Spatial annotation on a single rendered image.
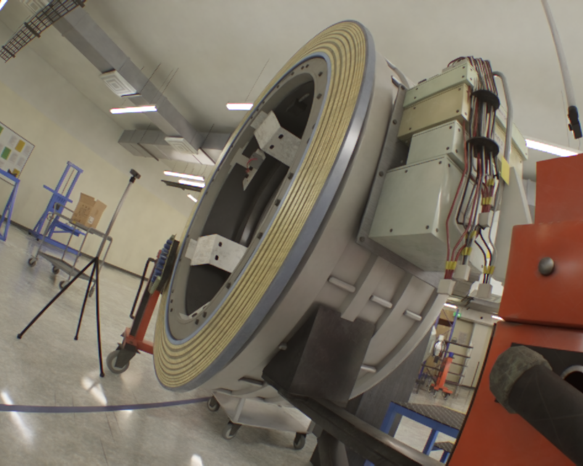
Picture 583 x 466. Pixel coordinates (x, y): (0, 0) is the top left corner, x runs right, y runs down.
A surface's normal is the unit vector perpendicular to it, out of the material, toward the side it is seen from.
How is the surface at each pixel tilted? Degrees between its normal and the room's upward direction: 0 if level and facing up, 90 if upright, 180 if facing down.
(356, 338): 90
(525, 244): 90
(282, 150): 153
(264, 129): 119
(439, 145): 90
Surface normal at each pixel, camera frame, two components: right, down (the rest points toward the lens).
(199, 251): -0.36, -0.59
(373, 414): 0.32, -0.13
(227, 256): 0.55, -0.47
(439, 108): -0.81, -0.41
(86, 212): -0.07, -0.27
